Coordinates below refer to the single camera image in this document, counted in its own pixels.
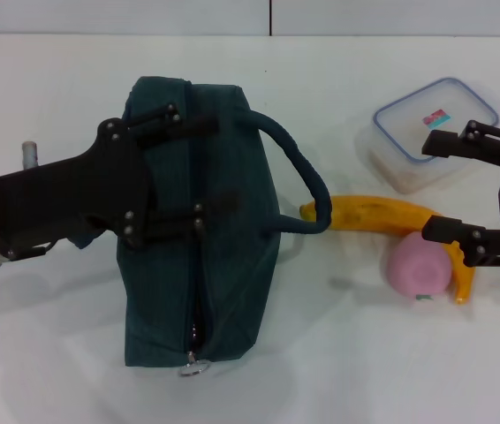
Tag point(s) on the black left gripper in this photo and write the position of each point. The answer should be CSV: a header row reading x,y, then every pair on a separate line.
x,y
78,194

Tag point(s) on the clear blue-rimmed plastic container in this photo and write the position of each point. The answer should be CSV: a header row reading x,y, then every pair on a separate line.
x,y
413,128

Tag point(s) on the pink toy peach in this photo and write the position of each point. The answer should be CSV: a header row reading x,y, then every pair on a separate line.
x,y
418,269

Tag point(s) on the yellow banana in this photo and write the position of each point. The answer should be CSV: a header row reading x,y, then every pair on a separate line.
x,y
373,214

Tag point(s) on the dark teal fabric bag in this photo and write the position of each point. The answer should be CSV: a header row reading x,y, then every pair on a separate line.
x,y
228,274

